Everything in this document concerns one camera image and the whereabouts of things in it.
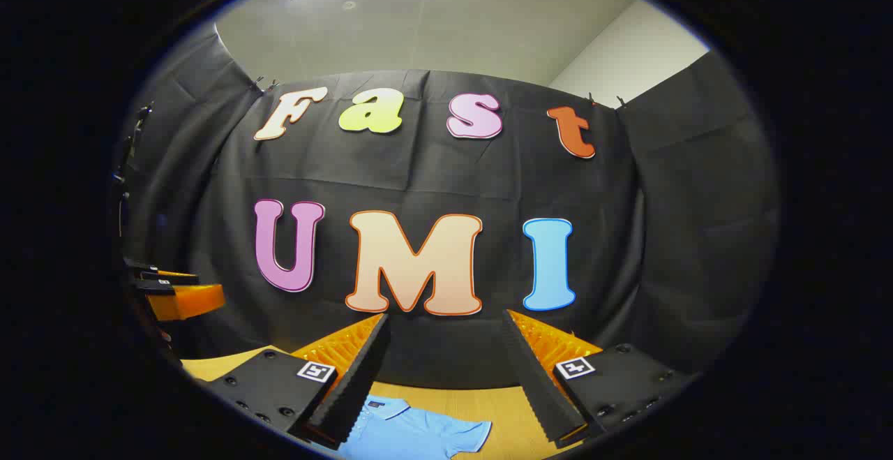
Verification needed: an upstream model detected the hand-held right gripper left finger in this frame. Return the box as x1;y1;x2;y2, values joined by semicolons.
202;312;393;451

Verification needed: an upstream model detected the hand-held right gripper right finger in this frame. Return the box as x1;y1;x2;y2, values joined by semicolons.
502;308;700;446

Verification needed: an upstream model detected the black backdrop cloth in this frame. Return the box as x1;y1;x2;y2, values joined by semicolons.
114;24;780;391

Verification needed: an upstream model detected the light blue T-shirt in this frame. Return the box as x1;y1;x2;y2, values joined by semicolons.
327;395;493;460

